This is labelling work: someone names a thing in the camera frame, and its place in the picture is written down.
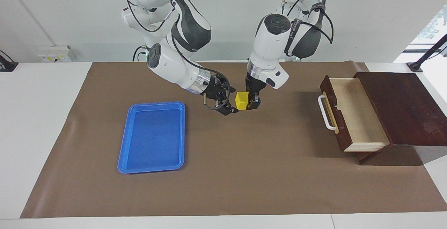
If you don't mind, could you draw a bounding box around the brown paper table mat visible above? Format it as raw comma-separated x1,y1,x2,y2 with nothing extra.
20,60,447,219

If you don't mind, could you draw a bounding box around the white wall socket box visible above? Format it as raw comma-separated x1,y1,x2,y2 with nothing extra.
37,45,73,63

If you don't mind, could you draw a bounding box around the dark wooden drawer cabinet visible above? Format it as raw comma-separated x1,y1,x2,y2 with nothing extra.
353,71,447,166

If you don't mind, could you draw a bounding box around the black clamp mount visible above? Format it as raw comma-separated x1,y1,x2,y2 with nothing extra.
0,50,19,72

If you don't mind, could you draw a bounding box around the blue plastic tray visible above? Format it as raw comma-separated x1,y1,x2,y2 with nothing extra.
117,101,186,175

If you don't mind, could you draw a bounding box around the wooden drawer with dark front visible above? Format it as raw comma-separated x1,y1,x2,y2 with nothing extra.
317,75,391,153

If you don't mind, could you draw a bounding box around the black right base cable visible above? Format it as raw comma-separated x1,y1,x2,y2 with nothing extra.
132,45,145,62

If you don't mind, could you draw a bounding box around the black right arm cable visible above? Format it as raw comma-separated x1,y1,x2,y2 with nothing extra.
110,0,232,111

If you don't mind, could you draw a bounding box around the yellow cube block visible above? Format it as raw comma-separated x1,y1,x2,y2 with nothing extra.
235,91,250,111

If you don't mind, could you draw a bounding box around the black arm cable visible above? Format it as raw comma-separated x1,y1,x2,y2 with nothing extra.
110,0,232,111
281,0,335,45

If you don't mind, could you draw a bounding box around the white drawer handle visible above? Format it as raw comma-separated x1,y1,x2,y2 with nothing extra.
317,95,338,132

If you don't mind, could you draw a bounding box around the black camera stand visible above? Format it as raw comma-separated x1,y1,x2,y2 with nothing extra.
407,34,447,73

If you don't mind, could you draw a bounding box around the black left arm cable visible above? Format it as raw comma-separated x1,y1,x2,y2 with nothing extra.
281,0,335,45

